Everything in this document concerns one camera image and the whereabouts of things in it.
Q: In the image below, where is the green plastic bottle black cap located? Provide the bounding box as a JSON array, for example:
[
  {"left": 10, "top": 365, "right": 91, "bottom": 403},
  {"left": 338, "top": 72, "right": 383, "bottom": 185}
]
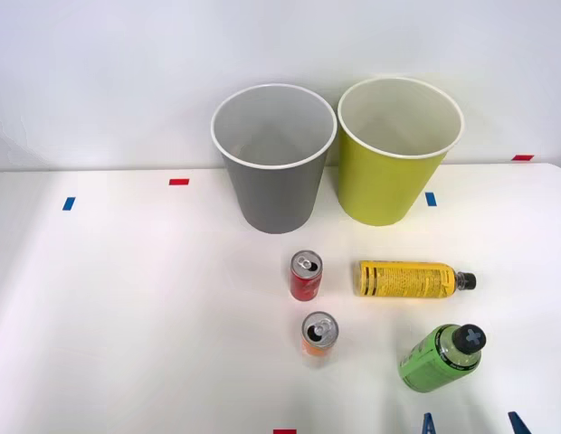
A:
[{"left": 399, "top": 323, "right": 488, "bottom": 393}]

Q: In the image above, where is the orange drink can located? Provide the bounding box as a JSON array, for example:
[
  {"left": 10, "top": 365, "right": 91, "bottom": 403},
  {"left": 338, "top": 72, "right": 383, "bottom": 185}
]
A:
[{"left": 300, "top": 310, "right": 340, "bottom": 368}]

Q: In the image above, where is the yellow plastic bottle black cap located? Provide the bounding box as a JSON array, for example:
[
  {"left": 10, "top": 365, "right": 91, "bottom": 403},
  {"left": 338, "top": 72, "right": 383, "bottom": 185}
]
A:
[{"left": 352, "top": 259, "right": 478, "bottom": 300}]

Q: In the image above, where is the red drink can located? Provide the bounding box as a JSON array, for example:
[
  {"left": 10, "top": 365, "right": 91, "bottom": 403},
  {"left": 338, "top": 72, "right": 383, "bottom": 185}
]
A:
[{"left": 289, "top": 250, "right": 324, "bottom": 302}]

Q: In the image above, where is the yellow-green plastic waste bin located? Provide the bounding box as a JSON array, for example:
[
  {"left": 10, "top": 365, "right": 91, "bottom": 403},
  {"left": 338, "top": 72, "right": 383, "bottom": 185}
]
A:
[{"left": 337, "top": 76, "right": 465, "bottom": 228}]

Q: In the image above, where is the grey plastic waste bin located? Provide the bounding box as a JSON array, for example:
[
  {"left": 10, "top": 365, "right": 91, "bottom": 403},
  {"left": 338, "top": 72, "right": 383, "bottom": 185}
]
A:
[{"left": 210, "top": 83, "right": 338, "bottom": 235}]

